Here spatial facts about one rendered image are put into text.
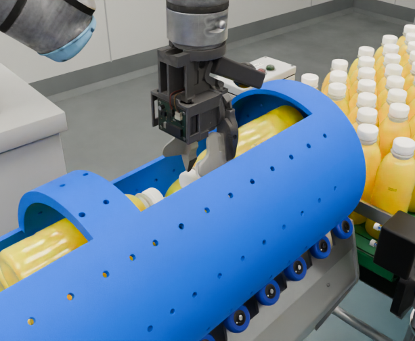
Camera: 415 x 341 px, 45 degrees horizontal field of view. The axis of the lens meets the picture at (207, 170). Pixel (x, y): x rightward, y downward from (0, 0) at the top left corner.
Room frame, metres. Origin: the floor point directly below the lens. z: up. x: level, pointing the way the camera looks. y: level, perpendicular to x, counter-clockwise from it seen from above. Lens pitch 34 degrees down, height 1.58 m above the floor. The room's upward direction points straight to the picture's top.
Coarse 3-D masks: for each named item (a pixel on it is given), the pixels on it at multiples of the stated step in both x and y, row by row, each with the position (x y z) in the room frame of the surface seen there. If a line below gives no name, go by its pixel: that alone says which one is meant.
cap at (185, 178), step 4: (184, 172) 0.67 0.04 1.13; (188, 172) 0.67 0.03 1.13; (192, 172) 0.67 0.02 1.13; (180, 176) 0.67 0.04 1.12; (184, 176) 0.67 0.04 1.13; (188, 176) 0.66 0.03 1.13; (192, 176) 0.66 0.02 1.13; (196, 176) 0.66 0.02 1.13; (180, 180) 0.67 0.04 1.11; (184, 180) 0.67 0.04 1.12; (188, 180) 0.66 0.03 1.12; (192, 180) 0.65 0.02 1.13; (180, 184) 0.67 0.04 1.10; (184, 184) 0.67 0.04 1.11; (188, 184) 0.66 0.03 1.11
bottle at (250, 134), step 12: (276, 108) 0.76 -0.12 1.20; (288, 108) 0.76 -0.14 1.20; (252, 120) 0.72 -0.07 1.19; (264, 120) 0.71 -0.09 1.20; (276, 120) 0.72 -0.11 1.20; (288, 120) 0.73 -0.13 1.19; (300, 120) 0.74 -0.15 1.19; (240, 132) 0.68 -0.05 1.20; (252, 132) 0.68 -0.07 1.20; (264, 132) 0.69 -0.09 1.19; (276, 132) 0.70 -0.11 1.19; (240, 144) 0.65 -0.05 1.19; (252, 144) 0.66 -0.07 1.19
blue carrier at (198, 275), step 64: (320, 128) 0.67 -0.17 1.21; (64, 192) 0.47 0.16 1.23; (128, 192) 0.68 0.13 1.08; (192, 192) 0.50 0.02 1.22; (256, 192) 0.53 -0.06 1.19; (320, 192) 0.60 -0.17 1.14; (64, 256) 0.38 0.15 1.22; (128, 256) 0.40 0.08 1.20; (192, 256) 0.43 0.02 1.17; (256, 256) 0.48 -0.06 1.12; (0, 320) 0.31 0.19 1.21; (64, 320) 0.33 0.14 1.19; (128, 320) 0.35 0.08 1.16; (192, 320) 0.40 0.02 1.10
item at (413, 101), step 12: (408, 60) 1.25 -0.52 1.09; (384, 72) 1.21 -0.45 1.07; (408, 72) 1.23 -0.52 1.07; (324, 84) 1.18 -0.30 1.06; (348, 84) 1.16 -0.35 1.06; (384, 84) 1.14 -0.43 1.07; (408, 84) 1.16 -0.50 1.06; (384, 96) 1.07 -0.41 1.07; (408, 96) 1.09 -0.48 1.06; (408, 120) 1.01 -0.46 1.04
